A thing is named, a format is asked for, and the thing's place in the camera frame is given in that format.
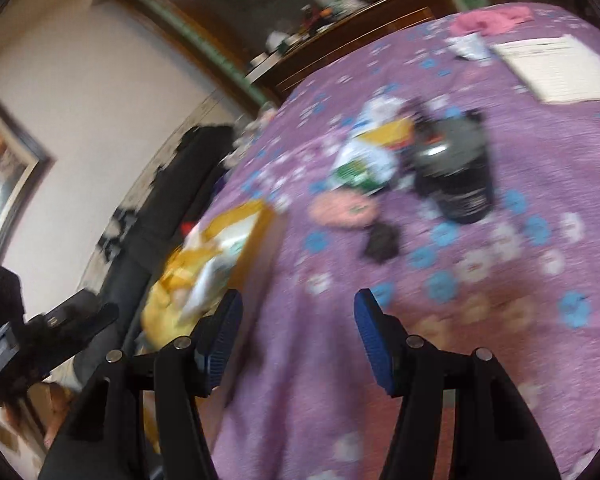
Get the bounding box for white knotted cloth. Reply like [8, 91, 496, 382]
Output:
[178, 226, 245, 322]

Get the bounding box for yellow plastic mailer bag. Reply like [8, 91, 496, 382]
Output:
[158, 244, 220, 308]

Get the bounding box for white blue plastic packet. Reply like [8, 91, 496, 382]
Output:
[350, 96, 406, 136]

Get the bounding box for yellow cardboard box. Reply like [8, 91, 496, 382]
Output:
[201, 200, 278, 301]

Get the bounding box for small black object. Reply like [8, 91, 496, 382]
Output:
[362, 222, 401, 264]

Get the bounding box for black sofa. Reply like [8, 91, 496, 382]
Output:
[72, 125, 234, 386]

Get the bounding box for pink round scrubber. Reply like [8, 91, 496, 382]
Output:
[309, 188, 380, 230]

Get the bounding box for green white snack packet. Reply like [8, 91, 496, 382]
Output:
[327, 134, 414, 196]

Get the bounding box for purple floral tablecloth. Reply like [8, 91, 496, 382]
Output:
[210, 18, 600, 479]

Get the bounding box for white crumpled sachet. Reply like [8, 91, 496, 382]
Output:
[445, 32, 492, 62]

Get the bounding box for dark wooden cabinet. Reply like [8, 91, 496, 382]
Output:
[94, 0, 456, 106]

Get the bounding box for white paper booklet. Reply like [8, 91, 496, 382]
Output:
[491, 35, 600, 104]

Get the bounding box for pink cloth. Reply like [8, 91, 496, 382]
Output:
[450, 6, 534, 37]

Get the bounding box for framed wall painting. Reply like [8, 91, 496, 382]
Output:
[0, 101, 55, 260]

